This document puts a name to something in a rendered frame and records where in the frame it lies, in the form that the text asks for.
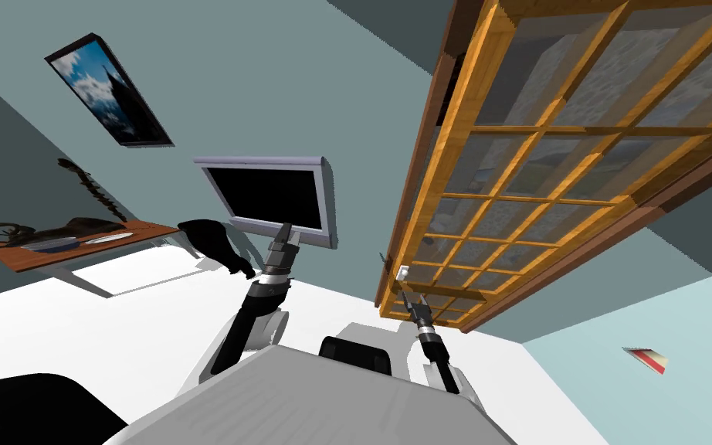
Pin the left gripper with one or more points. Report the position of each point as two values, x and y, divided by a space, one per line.
281 259

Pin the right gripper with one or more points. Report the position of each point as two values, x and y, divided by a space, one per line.
422 315

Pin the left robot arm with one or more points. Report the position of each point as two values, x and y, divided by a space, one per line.
251 315

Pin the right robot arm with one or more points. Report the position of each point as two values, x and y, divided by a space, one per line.
437 355

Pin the grey flat screen monitor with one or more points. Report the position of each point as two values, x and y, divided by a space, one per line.
269 198

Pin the black rounded object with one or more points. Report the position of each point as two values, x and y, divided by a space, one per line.
211 241

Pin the wooden glazed door leaf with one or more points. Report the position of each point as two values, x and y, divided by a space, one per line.
455 161

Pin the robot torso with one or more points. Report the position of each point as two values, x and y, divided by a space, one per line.
306 408

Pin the red white flat block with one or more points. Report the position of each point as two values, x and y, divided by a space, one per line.
646 360

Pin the sky picture in black frame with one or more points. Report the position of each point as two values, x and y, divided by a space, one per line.
106 93

